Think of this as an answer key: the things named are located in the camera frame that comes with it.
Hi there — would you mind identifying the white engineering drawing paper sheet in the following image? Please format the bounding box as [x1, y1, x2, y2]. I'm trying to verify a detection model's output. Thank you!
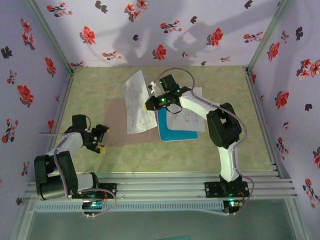
[121, 69, 159, 135]
[165, 86, 206, 133]

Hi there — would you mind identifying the left controller board green light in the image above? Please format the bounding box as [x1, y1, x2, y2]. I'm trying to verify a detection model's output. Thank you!
[81, 199, 107, 210]

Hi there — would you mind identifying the controller board green light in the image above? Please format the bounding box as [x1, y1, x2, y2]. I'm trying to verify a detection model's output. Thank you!
[223, 199, 244, 215]
[81, 199, 107, 210]

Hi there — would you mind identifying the right controller board green light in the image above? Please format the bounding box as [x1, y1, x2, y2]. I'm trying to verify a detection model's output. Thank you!
[223, 199, 244, 215]

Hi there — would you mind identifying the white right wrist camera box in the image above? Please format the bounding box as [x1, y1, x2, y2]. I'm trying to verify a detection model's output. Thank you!
[149, 81, 161, 96]

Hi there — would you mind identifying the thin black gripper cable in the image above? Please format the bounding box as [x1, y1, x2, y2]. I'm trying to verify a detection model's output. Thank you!
[165, 103, 184, 115]

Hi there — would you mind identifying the aluminium left side rail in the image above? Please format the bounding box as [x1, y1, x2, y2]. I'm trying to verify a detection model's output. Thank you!
[38, 71, 76, 182]

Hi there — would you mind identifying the aluminium rail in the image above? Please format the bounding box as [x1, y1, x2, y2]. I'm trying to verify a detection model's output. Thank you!
[38, 71, 76, 182]
[244, 67, 287, 180]

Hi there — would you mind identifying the grey left arm cable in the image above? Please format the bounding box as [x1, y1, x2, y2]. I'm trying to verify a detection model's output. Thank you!
[38, 131, 118, 218]

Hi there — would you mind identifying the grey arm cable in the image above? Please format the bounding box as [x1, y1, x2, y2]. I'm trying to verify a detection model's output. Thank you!
[38, 131, 118, 218]
[151, 67, 255, 216]

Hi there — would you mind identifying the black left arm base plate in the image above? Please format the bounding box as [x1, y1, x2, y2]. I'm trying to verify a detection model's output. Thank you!
[71, 183, 118, 201]

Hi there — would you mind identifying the aluminium front rail frame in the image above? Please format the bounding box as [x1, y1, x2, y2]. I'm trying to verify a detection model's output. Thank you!
[24, 171, 298, 201]

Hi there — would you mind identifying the white slotted cable duct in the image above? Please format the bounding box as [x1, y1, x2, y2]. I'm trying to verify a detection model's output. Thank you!
[33, 201, 226, 213]

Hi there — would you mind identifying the grey right arm cable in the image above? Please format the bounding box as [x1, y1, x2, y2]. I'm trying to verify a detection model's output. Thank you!
[151, 67, 255, 216]

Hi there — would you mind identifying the aluminium right side rail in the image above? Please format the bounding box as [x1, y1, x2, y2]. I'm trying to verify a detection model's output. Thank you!
[244, 67, 287, 180]

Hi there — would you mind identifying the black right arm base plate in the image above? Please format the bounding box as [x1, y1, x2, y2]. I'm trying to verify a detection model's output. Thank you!
[204, 181, 250, 199]

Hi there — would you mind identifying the aluminium left corner post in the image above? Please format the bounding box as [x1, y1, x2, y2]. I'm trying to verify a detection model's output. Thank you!
[24, 0, 77, 75]

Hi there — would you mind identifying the aluminium corner post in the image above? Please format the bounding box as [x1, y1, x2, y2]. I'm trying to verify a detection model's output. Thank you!
[24, 0, 77, 75]
[246, 0, 291, 73]

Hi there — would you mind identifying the aluminium right corner post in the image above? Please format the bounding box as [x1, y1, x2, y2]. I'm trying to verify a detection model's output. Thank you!
[246, 0, 291, 73]

